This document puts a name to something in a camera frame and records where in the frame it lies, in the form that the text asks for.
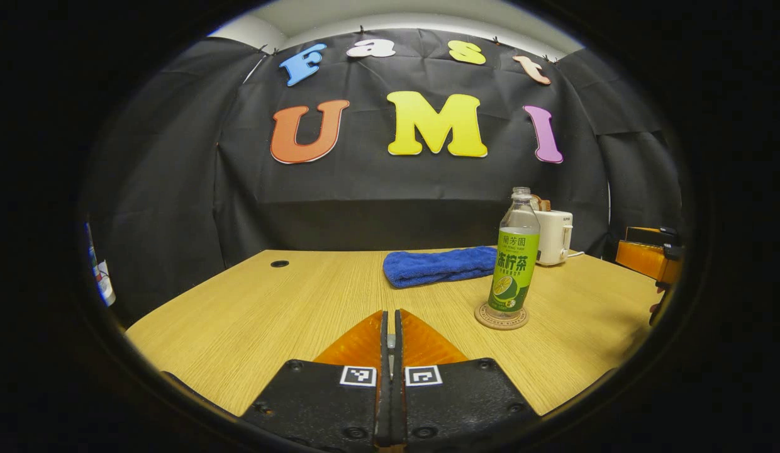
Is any green label water bottle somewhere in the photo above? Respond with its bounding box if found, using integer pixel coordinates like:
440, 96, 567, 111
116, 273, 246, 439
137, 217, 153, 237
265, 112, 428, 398
487, 187, 542, 317

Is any red label plastic bottle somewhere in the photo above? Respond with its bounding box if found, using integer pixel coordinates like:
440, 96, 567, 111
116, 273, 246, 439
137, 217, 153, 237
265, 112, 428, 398
96, 259, 117, 308

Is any round wooden coaster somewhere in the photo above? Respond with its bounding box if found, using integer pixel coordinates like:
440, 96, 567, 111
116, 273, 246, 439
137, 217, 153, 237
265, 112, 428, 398
474, 301, 530, 331

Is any blue folded towel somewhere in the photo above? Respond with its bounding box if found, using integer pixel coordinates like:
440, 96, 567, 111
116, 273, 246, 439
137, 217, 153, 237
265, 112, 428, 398
382, 246, 499, 289

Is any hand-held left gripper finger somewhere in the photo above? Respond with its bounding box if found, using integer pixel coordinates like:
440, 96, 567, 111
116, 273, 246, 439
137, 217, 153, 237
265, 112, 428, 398
393, 308, 542, 450
242, 310, 391, 450

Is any white toaster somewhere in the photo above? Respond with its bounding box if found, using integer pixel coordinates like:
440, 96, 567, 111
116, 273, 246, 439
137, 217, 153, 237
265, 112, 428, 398
533, 210, 574, 267

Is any black backdrop cloth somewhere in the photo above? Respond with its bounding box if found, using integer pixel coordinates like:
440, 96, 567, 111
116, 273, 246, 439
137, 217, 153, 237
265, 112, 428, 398
82, 26, 686, 328

